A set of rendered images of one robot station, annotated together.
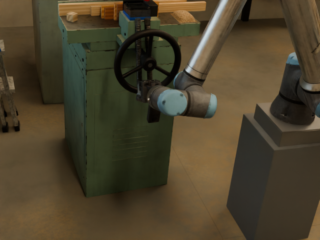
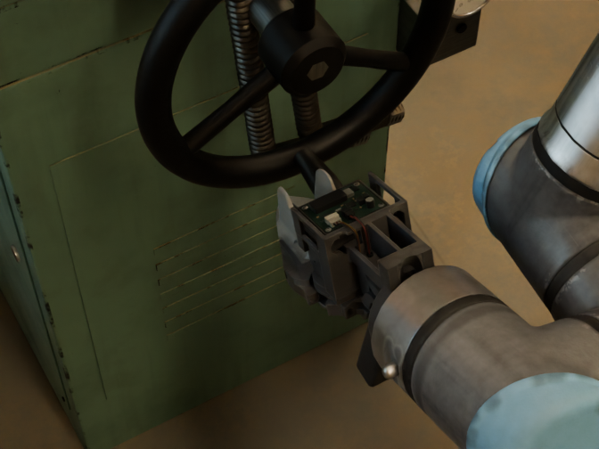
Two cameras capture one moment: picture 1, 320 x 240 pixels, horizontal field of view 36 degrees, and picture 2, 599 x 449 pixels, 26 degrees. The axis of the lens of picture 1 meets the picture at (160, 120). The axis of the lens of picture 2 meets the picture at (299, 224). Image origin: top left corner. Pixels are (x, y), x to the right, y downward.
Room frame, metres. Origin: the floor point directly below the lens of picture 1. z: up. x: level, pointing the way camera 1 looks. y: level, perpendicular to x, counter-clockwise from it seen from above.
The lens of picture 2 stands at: (1.14, 0.16, 1.56)
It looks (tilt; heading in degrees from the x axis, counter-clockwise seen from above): 53 degrees down; 353
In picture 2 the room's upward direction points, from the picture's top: straight up
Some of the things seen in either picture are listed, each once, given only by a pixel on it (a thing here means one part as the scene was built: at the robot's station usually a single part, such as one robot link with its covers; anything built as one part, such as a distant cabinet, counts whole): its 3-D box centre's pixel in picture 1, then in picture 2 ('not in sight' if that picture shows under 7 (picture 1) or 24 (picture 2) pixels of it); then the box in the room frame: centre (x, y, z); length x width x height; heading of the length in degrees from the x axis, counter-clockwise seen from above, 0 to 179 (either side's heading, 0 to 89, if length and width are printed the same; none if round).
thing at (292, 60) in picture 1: (303, 75); not in sight; (1.87, -0.57, 0.81); 0.17 x 0.15 x 0.18; 18
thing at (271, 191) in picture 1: (276, 177); not in sight; (1.88, -0.57, 0.28); 0.30 x 0.30 x 0.55; 19
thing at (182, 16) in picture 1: (183, 14); not in sight; (2.19, -0.07, 0.91); 0.12 x 0.09 x 0.03; 22
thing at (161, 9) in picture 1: (150, 8); not in sight; (2.22, 0.09, 0.92); 0.55 x 0.02 x 0.04; 112
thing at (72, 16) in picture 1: (72, 16); not in sight; (2.03, 0.41, 0.92); 0.03 x 0.03 x 0.03; 64
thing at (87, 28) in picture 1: (132, 28); not in sight; (2.08, 0.16, 0.87); 0.61 x 0.30 x 0.06; 112
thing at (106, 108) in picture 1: (114, 105); (118, 76); (2.29, 0.25, 0.36); 0.58 x 0.45 x 0.71; 22
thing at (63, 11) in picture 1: (125, 6); not in sight; (2.19, 0.20, 0.92); 0.60 x 0.02 x 0.05; 112
